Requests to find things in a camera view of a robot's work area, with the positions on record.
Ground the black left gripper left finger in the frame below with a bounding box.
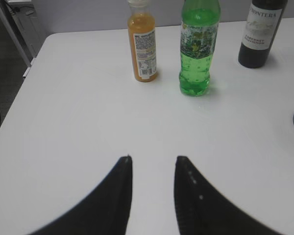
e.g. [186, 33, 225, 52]
[33, 155, 133, 235]

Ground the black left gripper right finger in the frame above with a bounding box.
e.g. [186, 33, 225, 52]
[175, 156, 277, 235]

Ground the green sprite bottle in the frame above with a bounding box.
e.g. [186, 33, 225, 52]
[179, 0, 221, 96]

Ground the orange juice bottle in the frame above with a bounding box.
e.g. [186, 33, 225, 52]
[127, 0, 157, 82]

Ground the red wine bottle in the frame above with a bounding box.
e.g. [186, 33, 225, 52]
[238, 0, 288, 69]

